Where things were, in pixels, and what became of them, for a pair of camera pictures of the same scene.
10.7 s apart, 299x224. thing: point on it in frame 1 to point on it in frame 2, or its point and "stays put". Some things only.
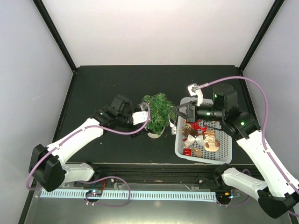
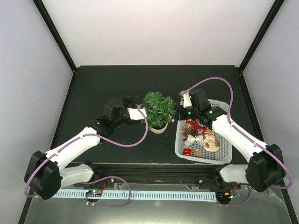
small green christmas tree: [162, 112] stays put
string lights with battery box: [174, 128] to [172, 119]
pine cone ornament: [187, 130] stays put
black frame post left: [47, 20] stays put
